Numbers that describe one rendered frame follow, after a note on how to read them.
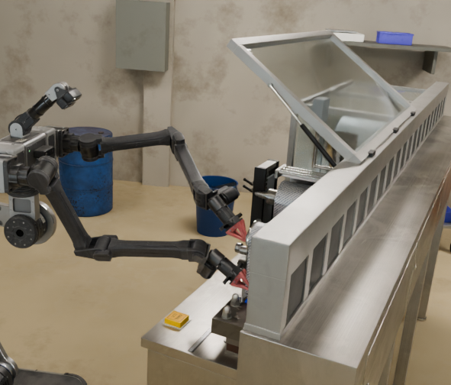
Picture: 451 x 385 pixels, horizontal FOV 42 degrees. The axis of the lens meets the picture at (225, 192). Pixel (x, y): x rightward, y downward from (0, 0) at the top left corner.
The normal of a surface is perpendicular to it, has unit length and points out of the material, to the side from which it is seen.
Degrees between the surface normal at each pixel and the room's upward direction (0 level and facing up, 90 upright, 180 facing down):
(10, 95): 90
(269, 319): 90
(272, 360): 90
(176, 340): 0
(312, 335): 0
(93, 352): 0
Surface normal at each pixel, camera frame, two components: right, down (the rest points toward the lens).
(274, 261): -0.44, 0.26
